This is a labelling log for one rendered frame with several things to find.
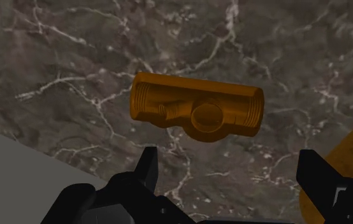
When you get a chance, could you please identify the orange pipe tee fitting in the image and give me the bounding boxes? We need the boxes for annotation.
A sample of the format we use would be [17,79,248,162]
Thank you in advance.
[129,71,264,143]

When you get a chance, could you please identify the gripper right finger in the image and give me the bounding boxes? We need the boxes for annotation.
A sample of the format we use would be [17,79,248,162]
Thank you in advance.
[296,149,353,224]

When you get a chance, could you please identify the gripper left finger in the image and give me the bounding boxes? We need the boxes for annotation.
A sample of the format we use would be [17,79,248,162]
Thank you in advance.
[40,146,196,224]

